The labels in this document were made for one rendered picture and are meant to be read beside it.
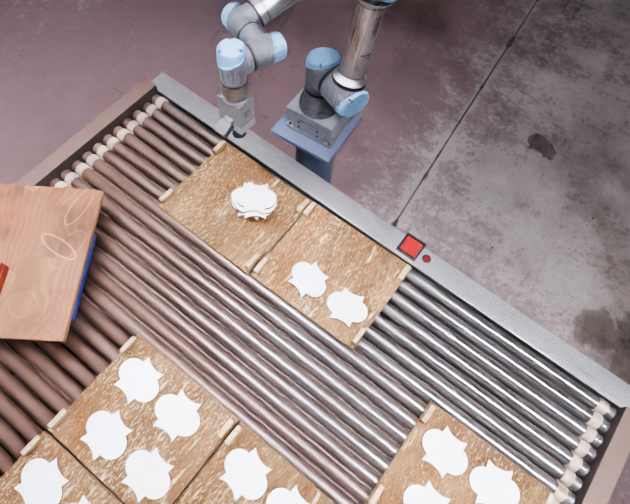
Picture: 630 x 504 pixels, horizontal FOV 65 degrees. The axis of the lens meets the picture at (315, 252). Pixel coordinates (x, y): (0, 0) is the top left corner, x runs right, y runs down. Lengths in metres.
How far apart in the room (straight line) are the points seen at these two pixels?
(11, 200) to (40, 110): 1.73
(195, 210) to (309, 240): 0.41
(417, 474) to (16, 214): 1.45
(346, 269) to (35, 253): 0.97
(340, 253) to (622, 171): 2.29
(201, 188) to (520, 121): 2.28
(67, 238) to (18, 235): 0.15
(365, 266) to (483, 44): 2.49
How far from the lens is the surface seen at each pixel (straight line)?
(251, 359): 1.58
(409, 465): 1.56
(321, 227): 1.71
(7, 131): 3.52
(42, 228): 1.77
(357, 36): 1.61
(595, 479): 1.74
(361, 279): 1.65
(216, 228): 1.73
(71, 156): 2.01
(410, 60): 3.61
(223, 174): 1.83
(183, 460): 1.55
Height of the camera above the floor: 2.46
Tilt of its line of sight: 65 degrees down
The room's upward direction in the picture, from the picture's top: 6 degrees clockwise
